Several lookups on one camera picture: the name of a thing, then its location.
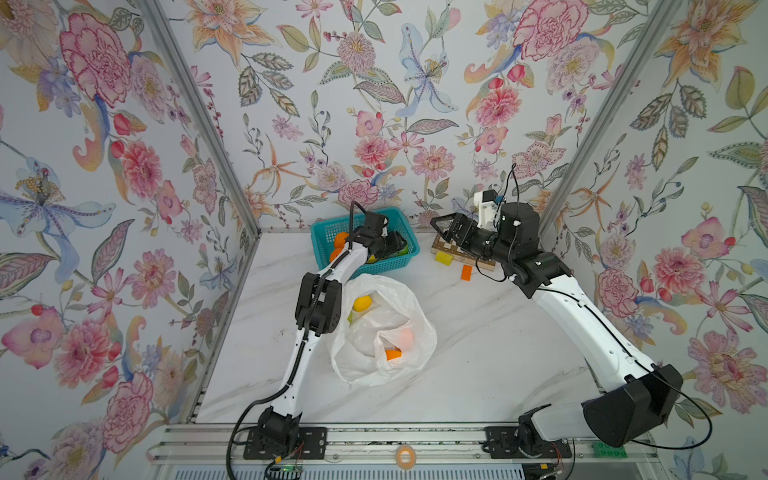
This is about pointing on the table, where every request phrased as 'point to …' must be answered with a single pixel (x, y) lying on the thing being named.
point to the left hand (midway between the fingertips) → (405, 243)
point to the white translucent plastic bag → (385, 342)
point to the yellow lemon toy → (362, 303)
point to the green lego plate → (604, 451)
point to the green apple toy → (404, 251)
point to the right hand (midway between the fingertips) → (439, 225)
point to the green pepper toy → (350, 317)
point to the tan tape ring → (411, 463)
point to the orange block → (466, 272)
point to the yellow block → (444, 258)
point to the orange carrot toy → (393, 354)
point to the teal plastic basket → (323, 235)
